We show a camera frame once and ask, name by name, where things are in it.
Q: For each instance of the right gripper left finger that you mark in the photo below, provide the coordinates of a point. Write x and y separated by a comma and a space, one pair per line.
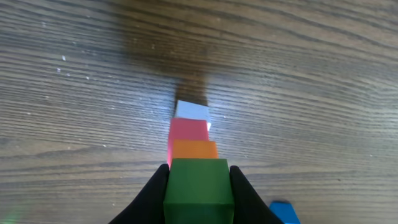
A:
147, 202

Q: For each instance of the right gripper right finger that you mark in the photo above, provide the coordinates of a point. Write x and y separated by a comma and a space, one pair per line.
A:
248, 202

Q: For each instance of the blue cube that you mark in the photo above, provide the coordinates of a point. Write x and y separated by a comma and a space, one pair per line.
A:
284, 214

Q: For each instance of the green cube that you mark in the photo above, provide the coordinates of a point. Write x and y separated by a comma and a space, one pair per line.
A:
199, 186

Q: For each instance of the orange cube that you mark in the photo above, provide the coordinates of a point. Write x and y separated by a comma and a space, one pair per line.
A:
194, 149

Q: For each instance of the red cube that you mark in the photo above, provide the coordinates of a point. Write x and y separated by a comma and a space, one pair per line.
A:
188, 129

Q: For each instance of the white cube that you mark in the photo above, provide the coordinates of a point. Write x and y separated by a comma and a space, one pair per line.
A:
192, 111

